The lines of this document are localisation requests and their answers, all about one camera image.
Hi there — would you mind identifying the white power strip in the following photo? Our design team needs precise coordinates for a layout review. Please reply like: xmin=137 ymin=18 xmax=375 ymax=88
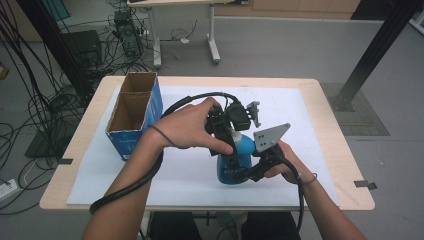
xmin=0 ymin=178 xmax=18 ymax=203

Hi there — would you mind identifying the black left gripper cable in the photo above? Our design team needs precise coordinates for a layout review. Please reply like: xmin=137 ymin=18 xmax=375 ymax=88
xmin=89 ymin=91 xmax=241 ymax=215

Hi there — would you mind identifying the white table mat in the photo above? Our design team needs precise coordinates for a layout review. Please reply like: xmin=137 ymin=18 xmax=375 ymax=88
xmin=66 ymin=85 xmax=340 ymax=208

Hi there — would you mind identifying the black floor plate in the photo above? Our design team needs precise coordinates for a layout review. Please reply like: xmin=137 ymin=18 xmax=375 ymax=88
xmin=24 ymin=129 xmax=84 ymax=159

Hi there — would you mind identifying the light wooden table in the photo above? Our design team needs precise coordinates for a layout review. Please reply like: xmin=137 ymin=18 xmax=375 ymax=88
xmin=39 ymin=75 xmax=376 ymax=212

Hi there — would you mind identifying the blue cardboard box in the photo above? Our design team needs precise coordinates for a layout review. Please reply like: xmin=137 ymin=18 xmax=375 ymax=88
xmin=105 ymin=71 xmax=164 ymax=163

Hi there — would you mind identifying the black left wrist band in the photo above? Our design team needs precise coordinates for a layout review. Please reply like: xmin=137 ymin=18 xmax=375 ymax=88
xmin=148 ymin=124 xmax=191 ymax=150

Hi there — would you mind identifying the person's left leg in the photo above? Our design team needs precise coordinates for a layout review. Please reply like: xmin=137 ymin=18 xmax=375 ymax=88
xmin=148 ymin=211 xmax=203 ymax=240

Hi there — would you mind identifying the black wrist band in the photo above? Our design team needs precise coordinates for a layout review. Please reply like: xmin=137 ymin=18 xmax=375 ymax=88
xmin=148 ymin=124 xmax=191 ymax=150
xmin=298 ymin=172 xmax=318 ymax=186

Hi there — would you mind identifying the person's leg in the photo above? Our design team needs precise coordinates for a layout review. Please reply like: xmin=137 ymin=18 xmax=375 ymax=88
xmin=241 ymin=211 xmax=303 ymax=240
xmin=148 ymin=211 xmax=203 ymax=240

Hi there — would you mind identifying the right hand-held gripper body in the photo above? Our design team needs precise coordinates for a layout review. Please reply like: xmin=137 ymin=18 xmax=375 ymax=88
xmin=248 ymin=123 xmax=292 ymax=183

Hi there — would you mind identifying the black metal post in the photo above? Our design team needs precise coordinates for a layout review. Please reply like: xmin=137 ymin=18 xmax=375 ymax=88
xmin=16 ymin=0 xmax=94 ymax=98
xmin=328 ymin=0 xmax=424 ymax=113

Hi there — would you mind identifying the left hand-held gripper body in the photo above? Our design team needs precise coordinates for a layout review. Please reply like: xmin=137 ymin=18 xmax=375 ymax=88
xmin=204 ymin=99 xmax=262 ymax=158

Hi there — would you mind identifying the black right wrist band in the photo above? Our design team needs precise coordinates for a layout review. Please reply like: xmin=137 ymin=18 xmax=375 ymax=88
xmin=298 ymin=172 xmax=318 ymax=186

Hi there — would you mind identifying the black equipment box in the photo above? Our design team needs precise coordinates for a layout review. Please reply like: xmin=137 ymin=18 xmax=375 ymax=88
xmin=63 ymin=29 xmax=103 ymax=68

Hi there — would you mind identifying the person's right hand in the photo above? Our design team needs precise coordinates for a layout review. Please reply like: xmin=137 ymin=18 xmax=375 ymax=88
xmin=264 ymin=139 xmax=309 ymax=185

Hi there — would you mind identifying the blue bottle with white cap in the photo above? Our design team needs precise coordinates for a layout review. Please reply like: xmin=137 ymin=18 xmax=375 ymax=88
xmin=215 ymin=129 xmax=257 ymax=186

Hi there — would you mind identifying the person's left hand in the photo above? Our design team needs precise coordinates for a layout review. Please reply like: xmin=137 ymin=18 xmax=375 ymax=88
xmin=151 ymin=97 xmax=234 ymax=156

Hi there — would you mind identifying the person's right leg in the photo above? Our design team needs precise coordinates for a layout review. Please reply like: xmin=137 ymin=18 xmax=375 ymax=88
xmin=241 ymin=211 xmax=303 ymax=240

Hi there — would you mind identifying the white desk frame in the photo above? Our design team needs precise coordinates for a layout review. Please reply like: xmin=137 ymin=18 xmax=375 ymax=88
xmin=126 ymin=0 xmax=249 ymax=70

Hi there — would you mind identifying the teal panel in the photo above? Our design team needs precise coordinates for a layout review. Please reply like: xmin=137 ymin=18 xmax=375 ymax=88
xmin=41 ymin=0 xmax=71 ymax=22

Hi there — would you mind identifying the tangle of black floor cables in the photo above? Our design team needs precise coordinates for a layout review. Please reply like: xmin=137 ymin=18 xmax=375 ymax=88
xmin=0 ymin=0 xmax=158 ymax=216

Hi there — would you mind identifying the black computer tower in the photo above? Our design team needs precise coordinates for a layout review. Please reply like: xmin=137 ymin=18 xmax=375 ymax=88
xmin=113 ymin=9 xmax=143 ymax=58

